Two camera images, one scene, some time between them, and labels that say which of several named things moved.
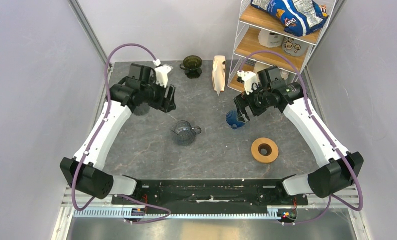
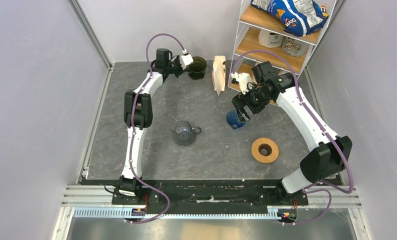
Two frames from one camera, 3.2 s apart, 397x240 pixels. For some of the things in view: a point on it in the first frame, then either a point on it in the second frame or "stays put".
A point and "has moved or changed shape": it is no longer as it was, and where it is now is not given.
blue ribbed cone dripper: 232,119 stays put
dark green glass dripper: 191,64 has moved or changed shape
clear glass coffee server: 185,134 stays put
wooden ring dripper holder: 271,146 stays put
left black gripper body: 157,100 to 175,67
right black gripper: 243,100 stays put
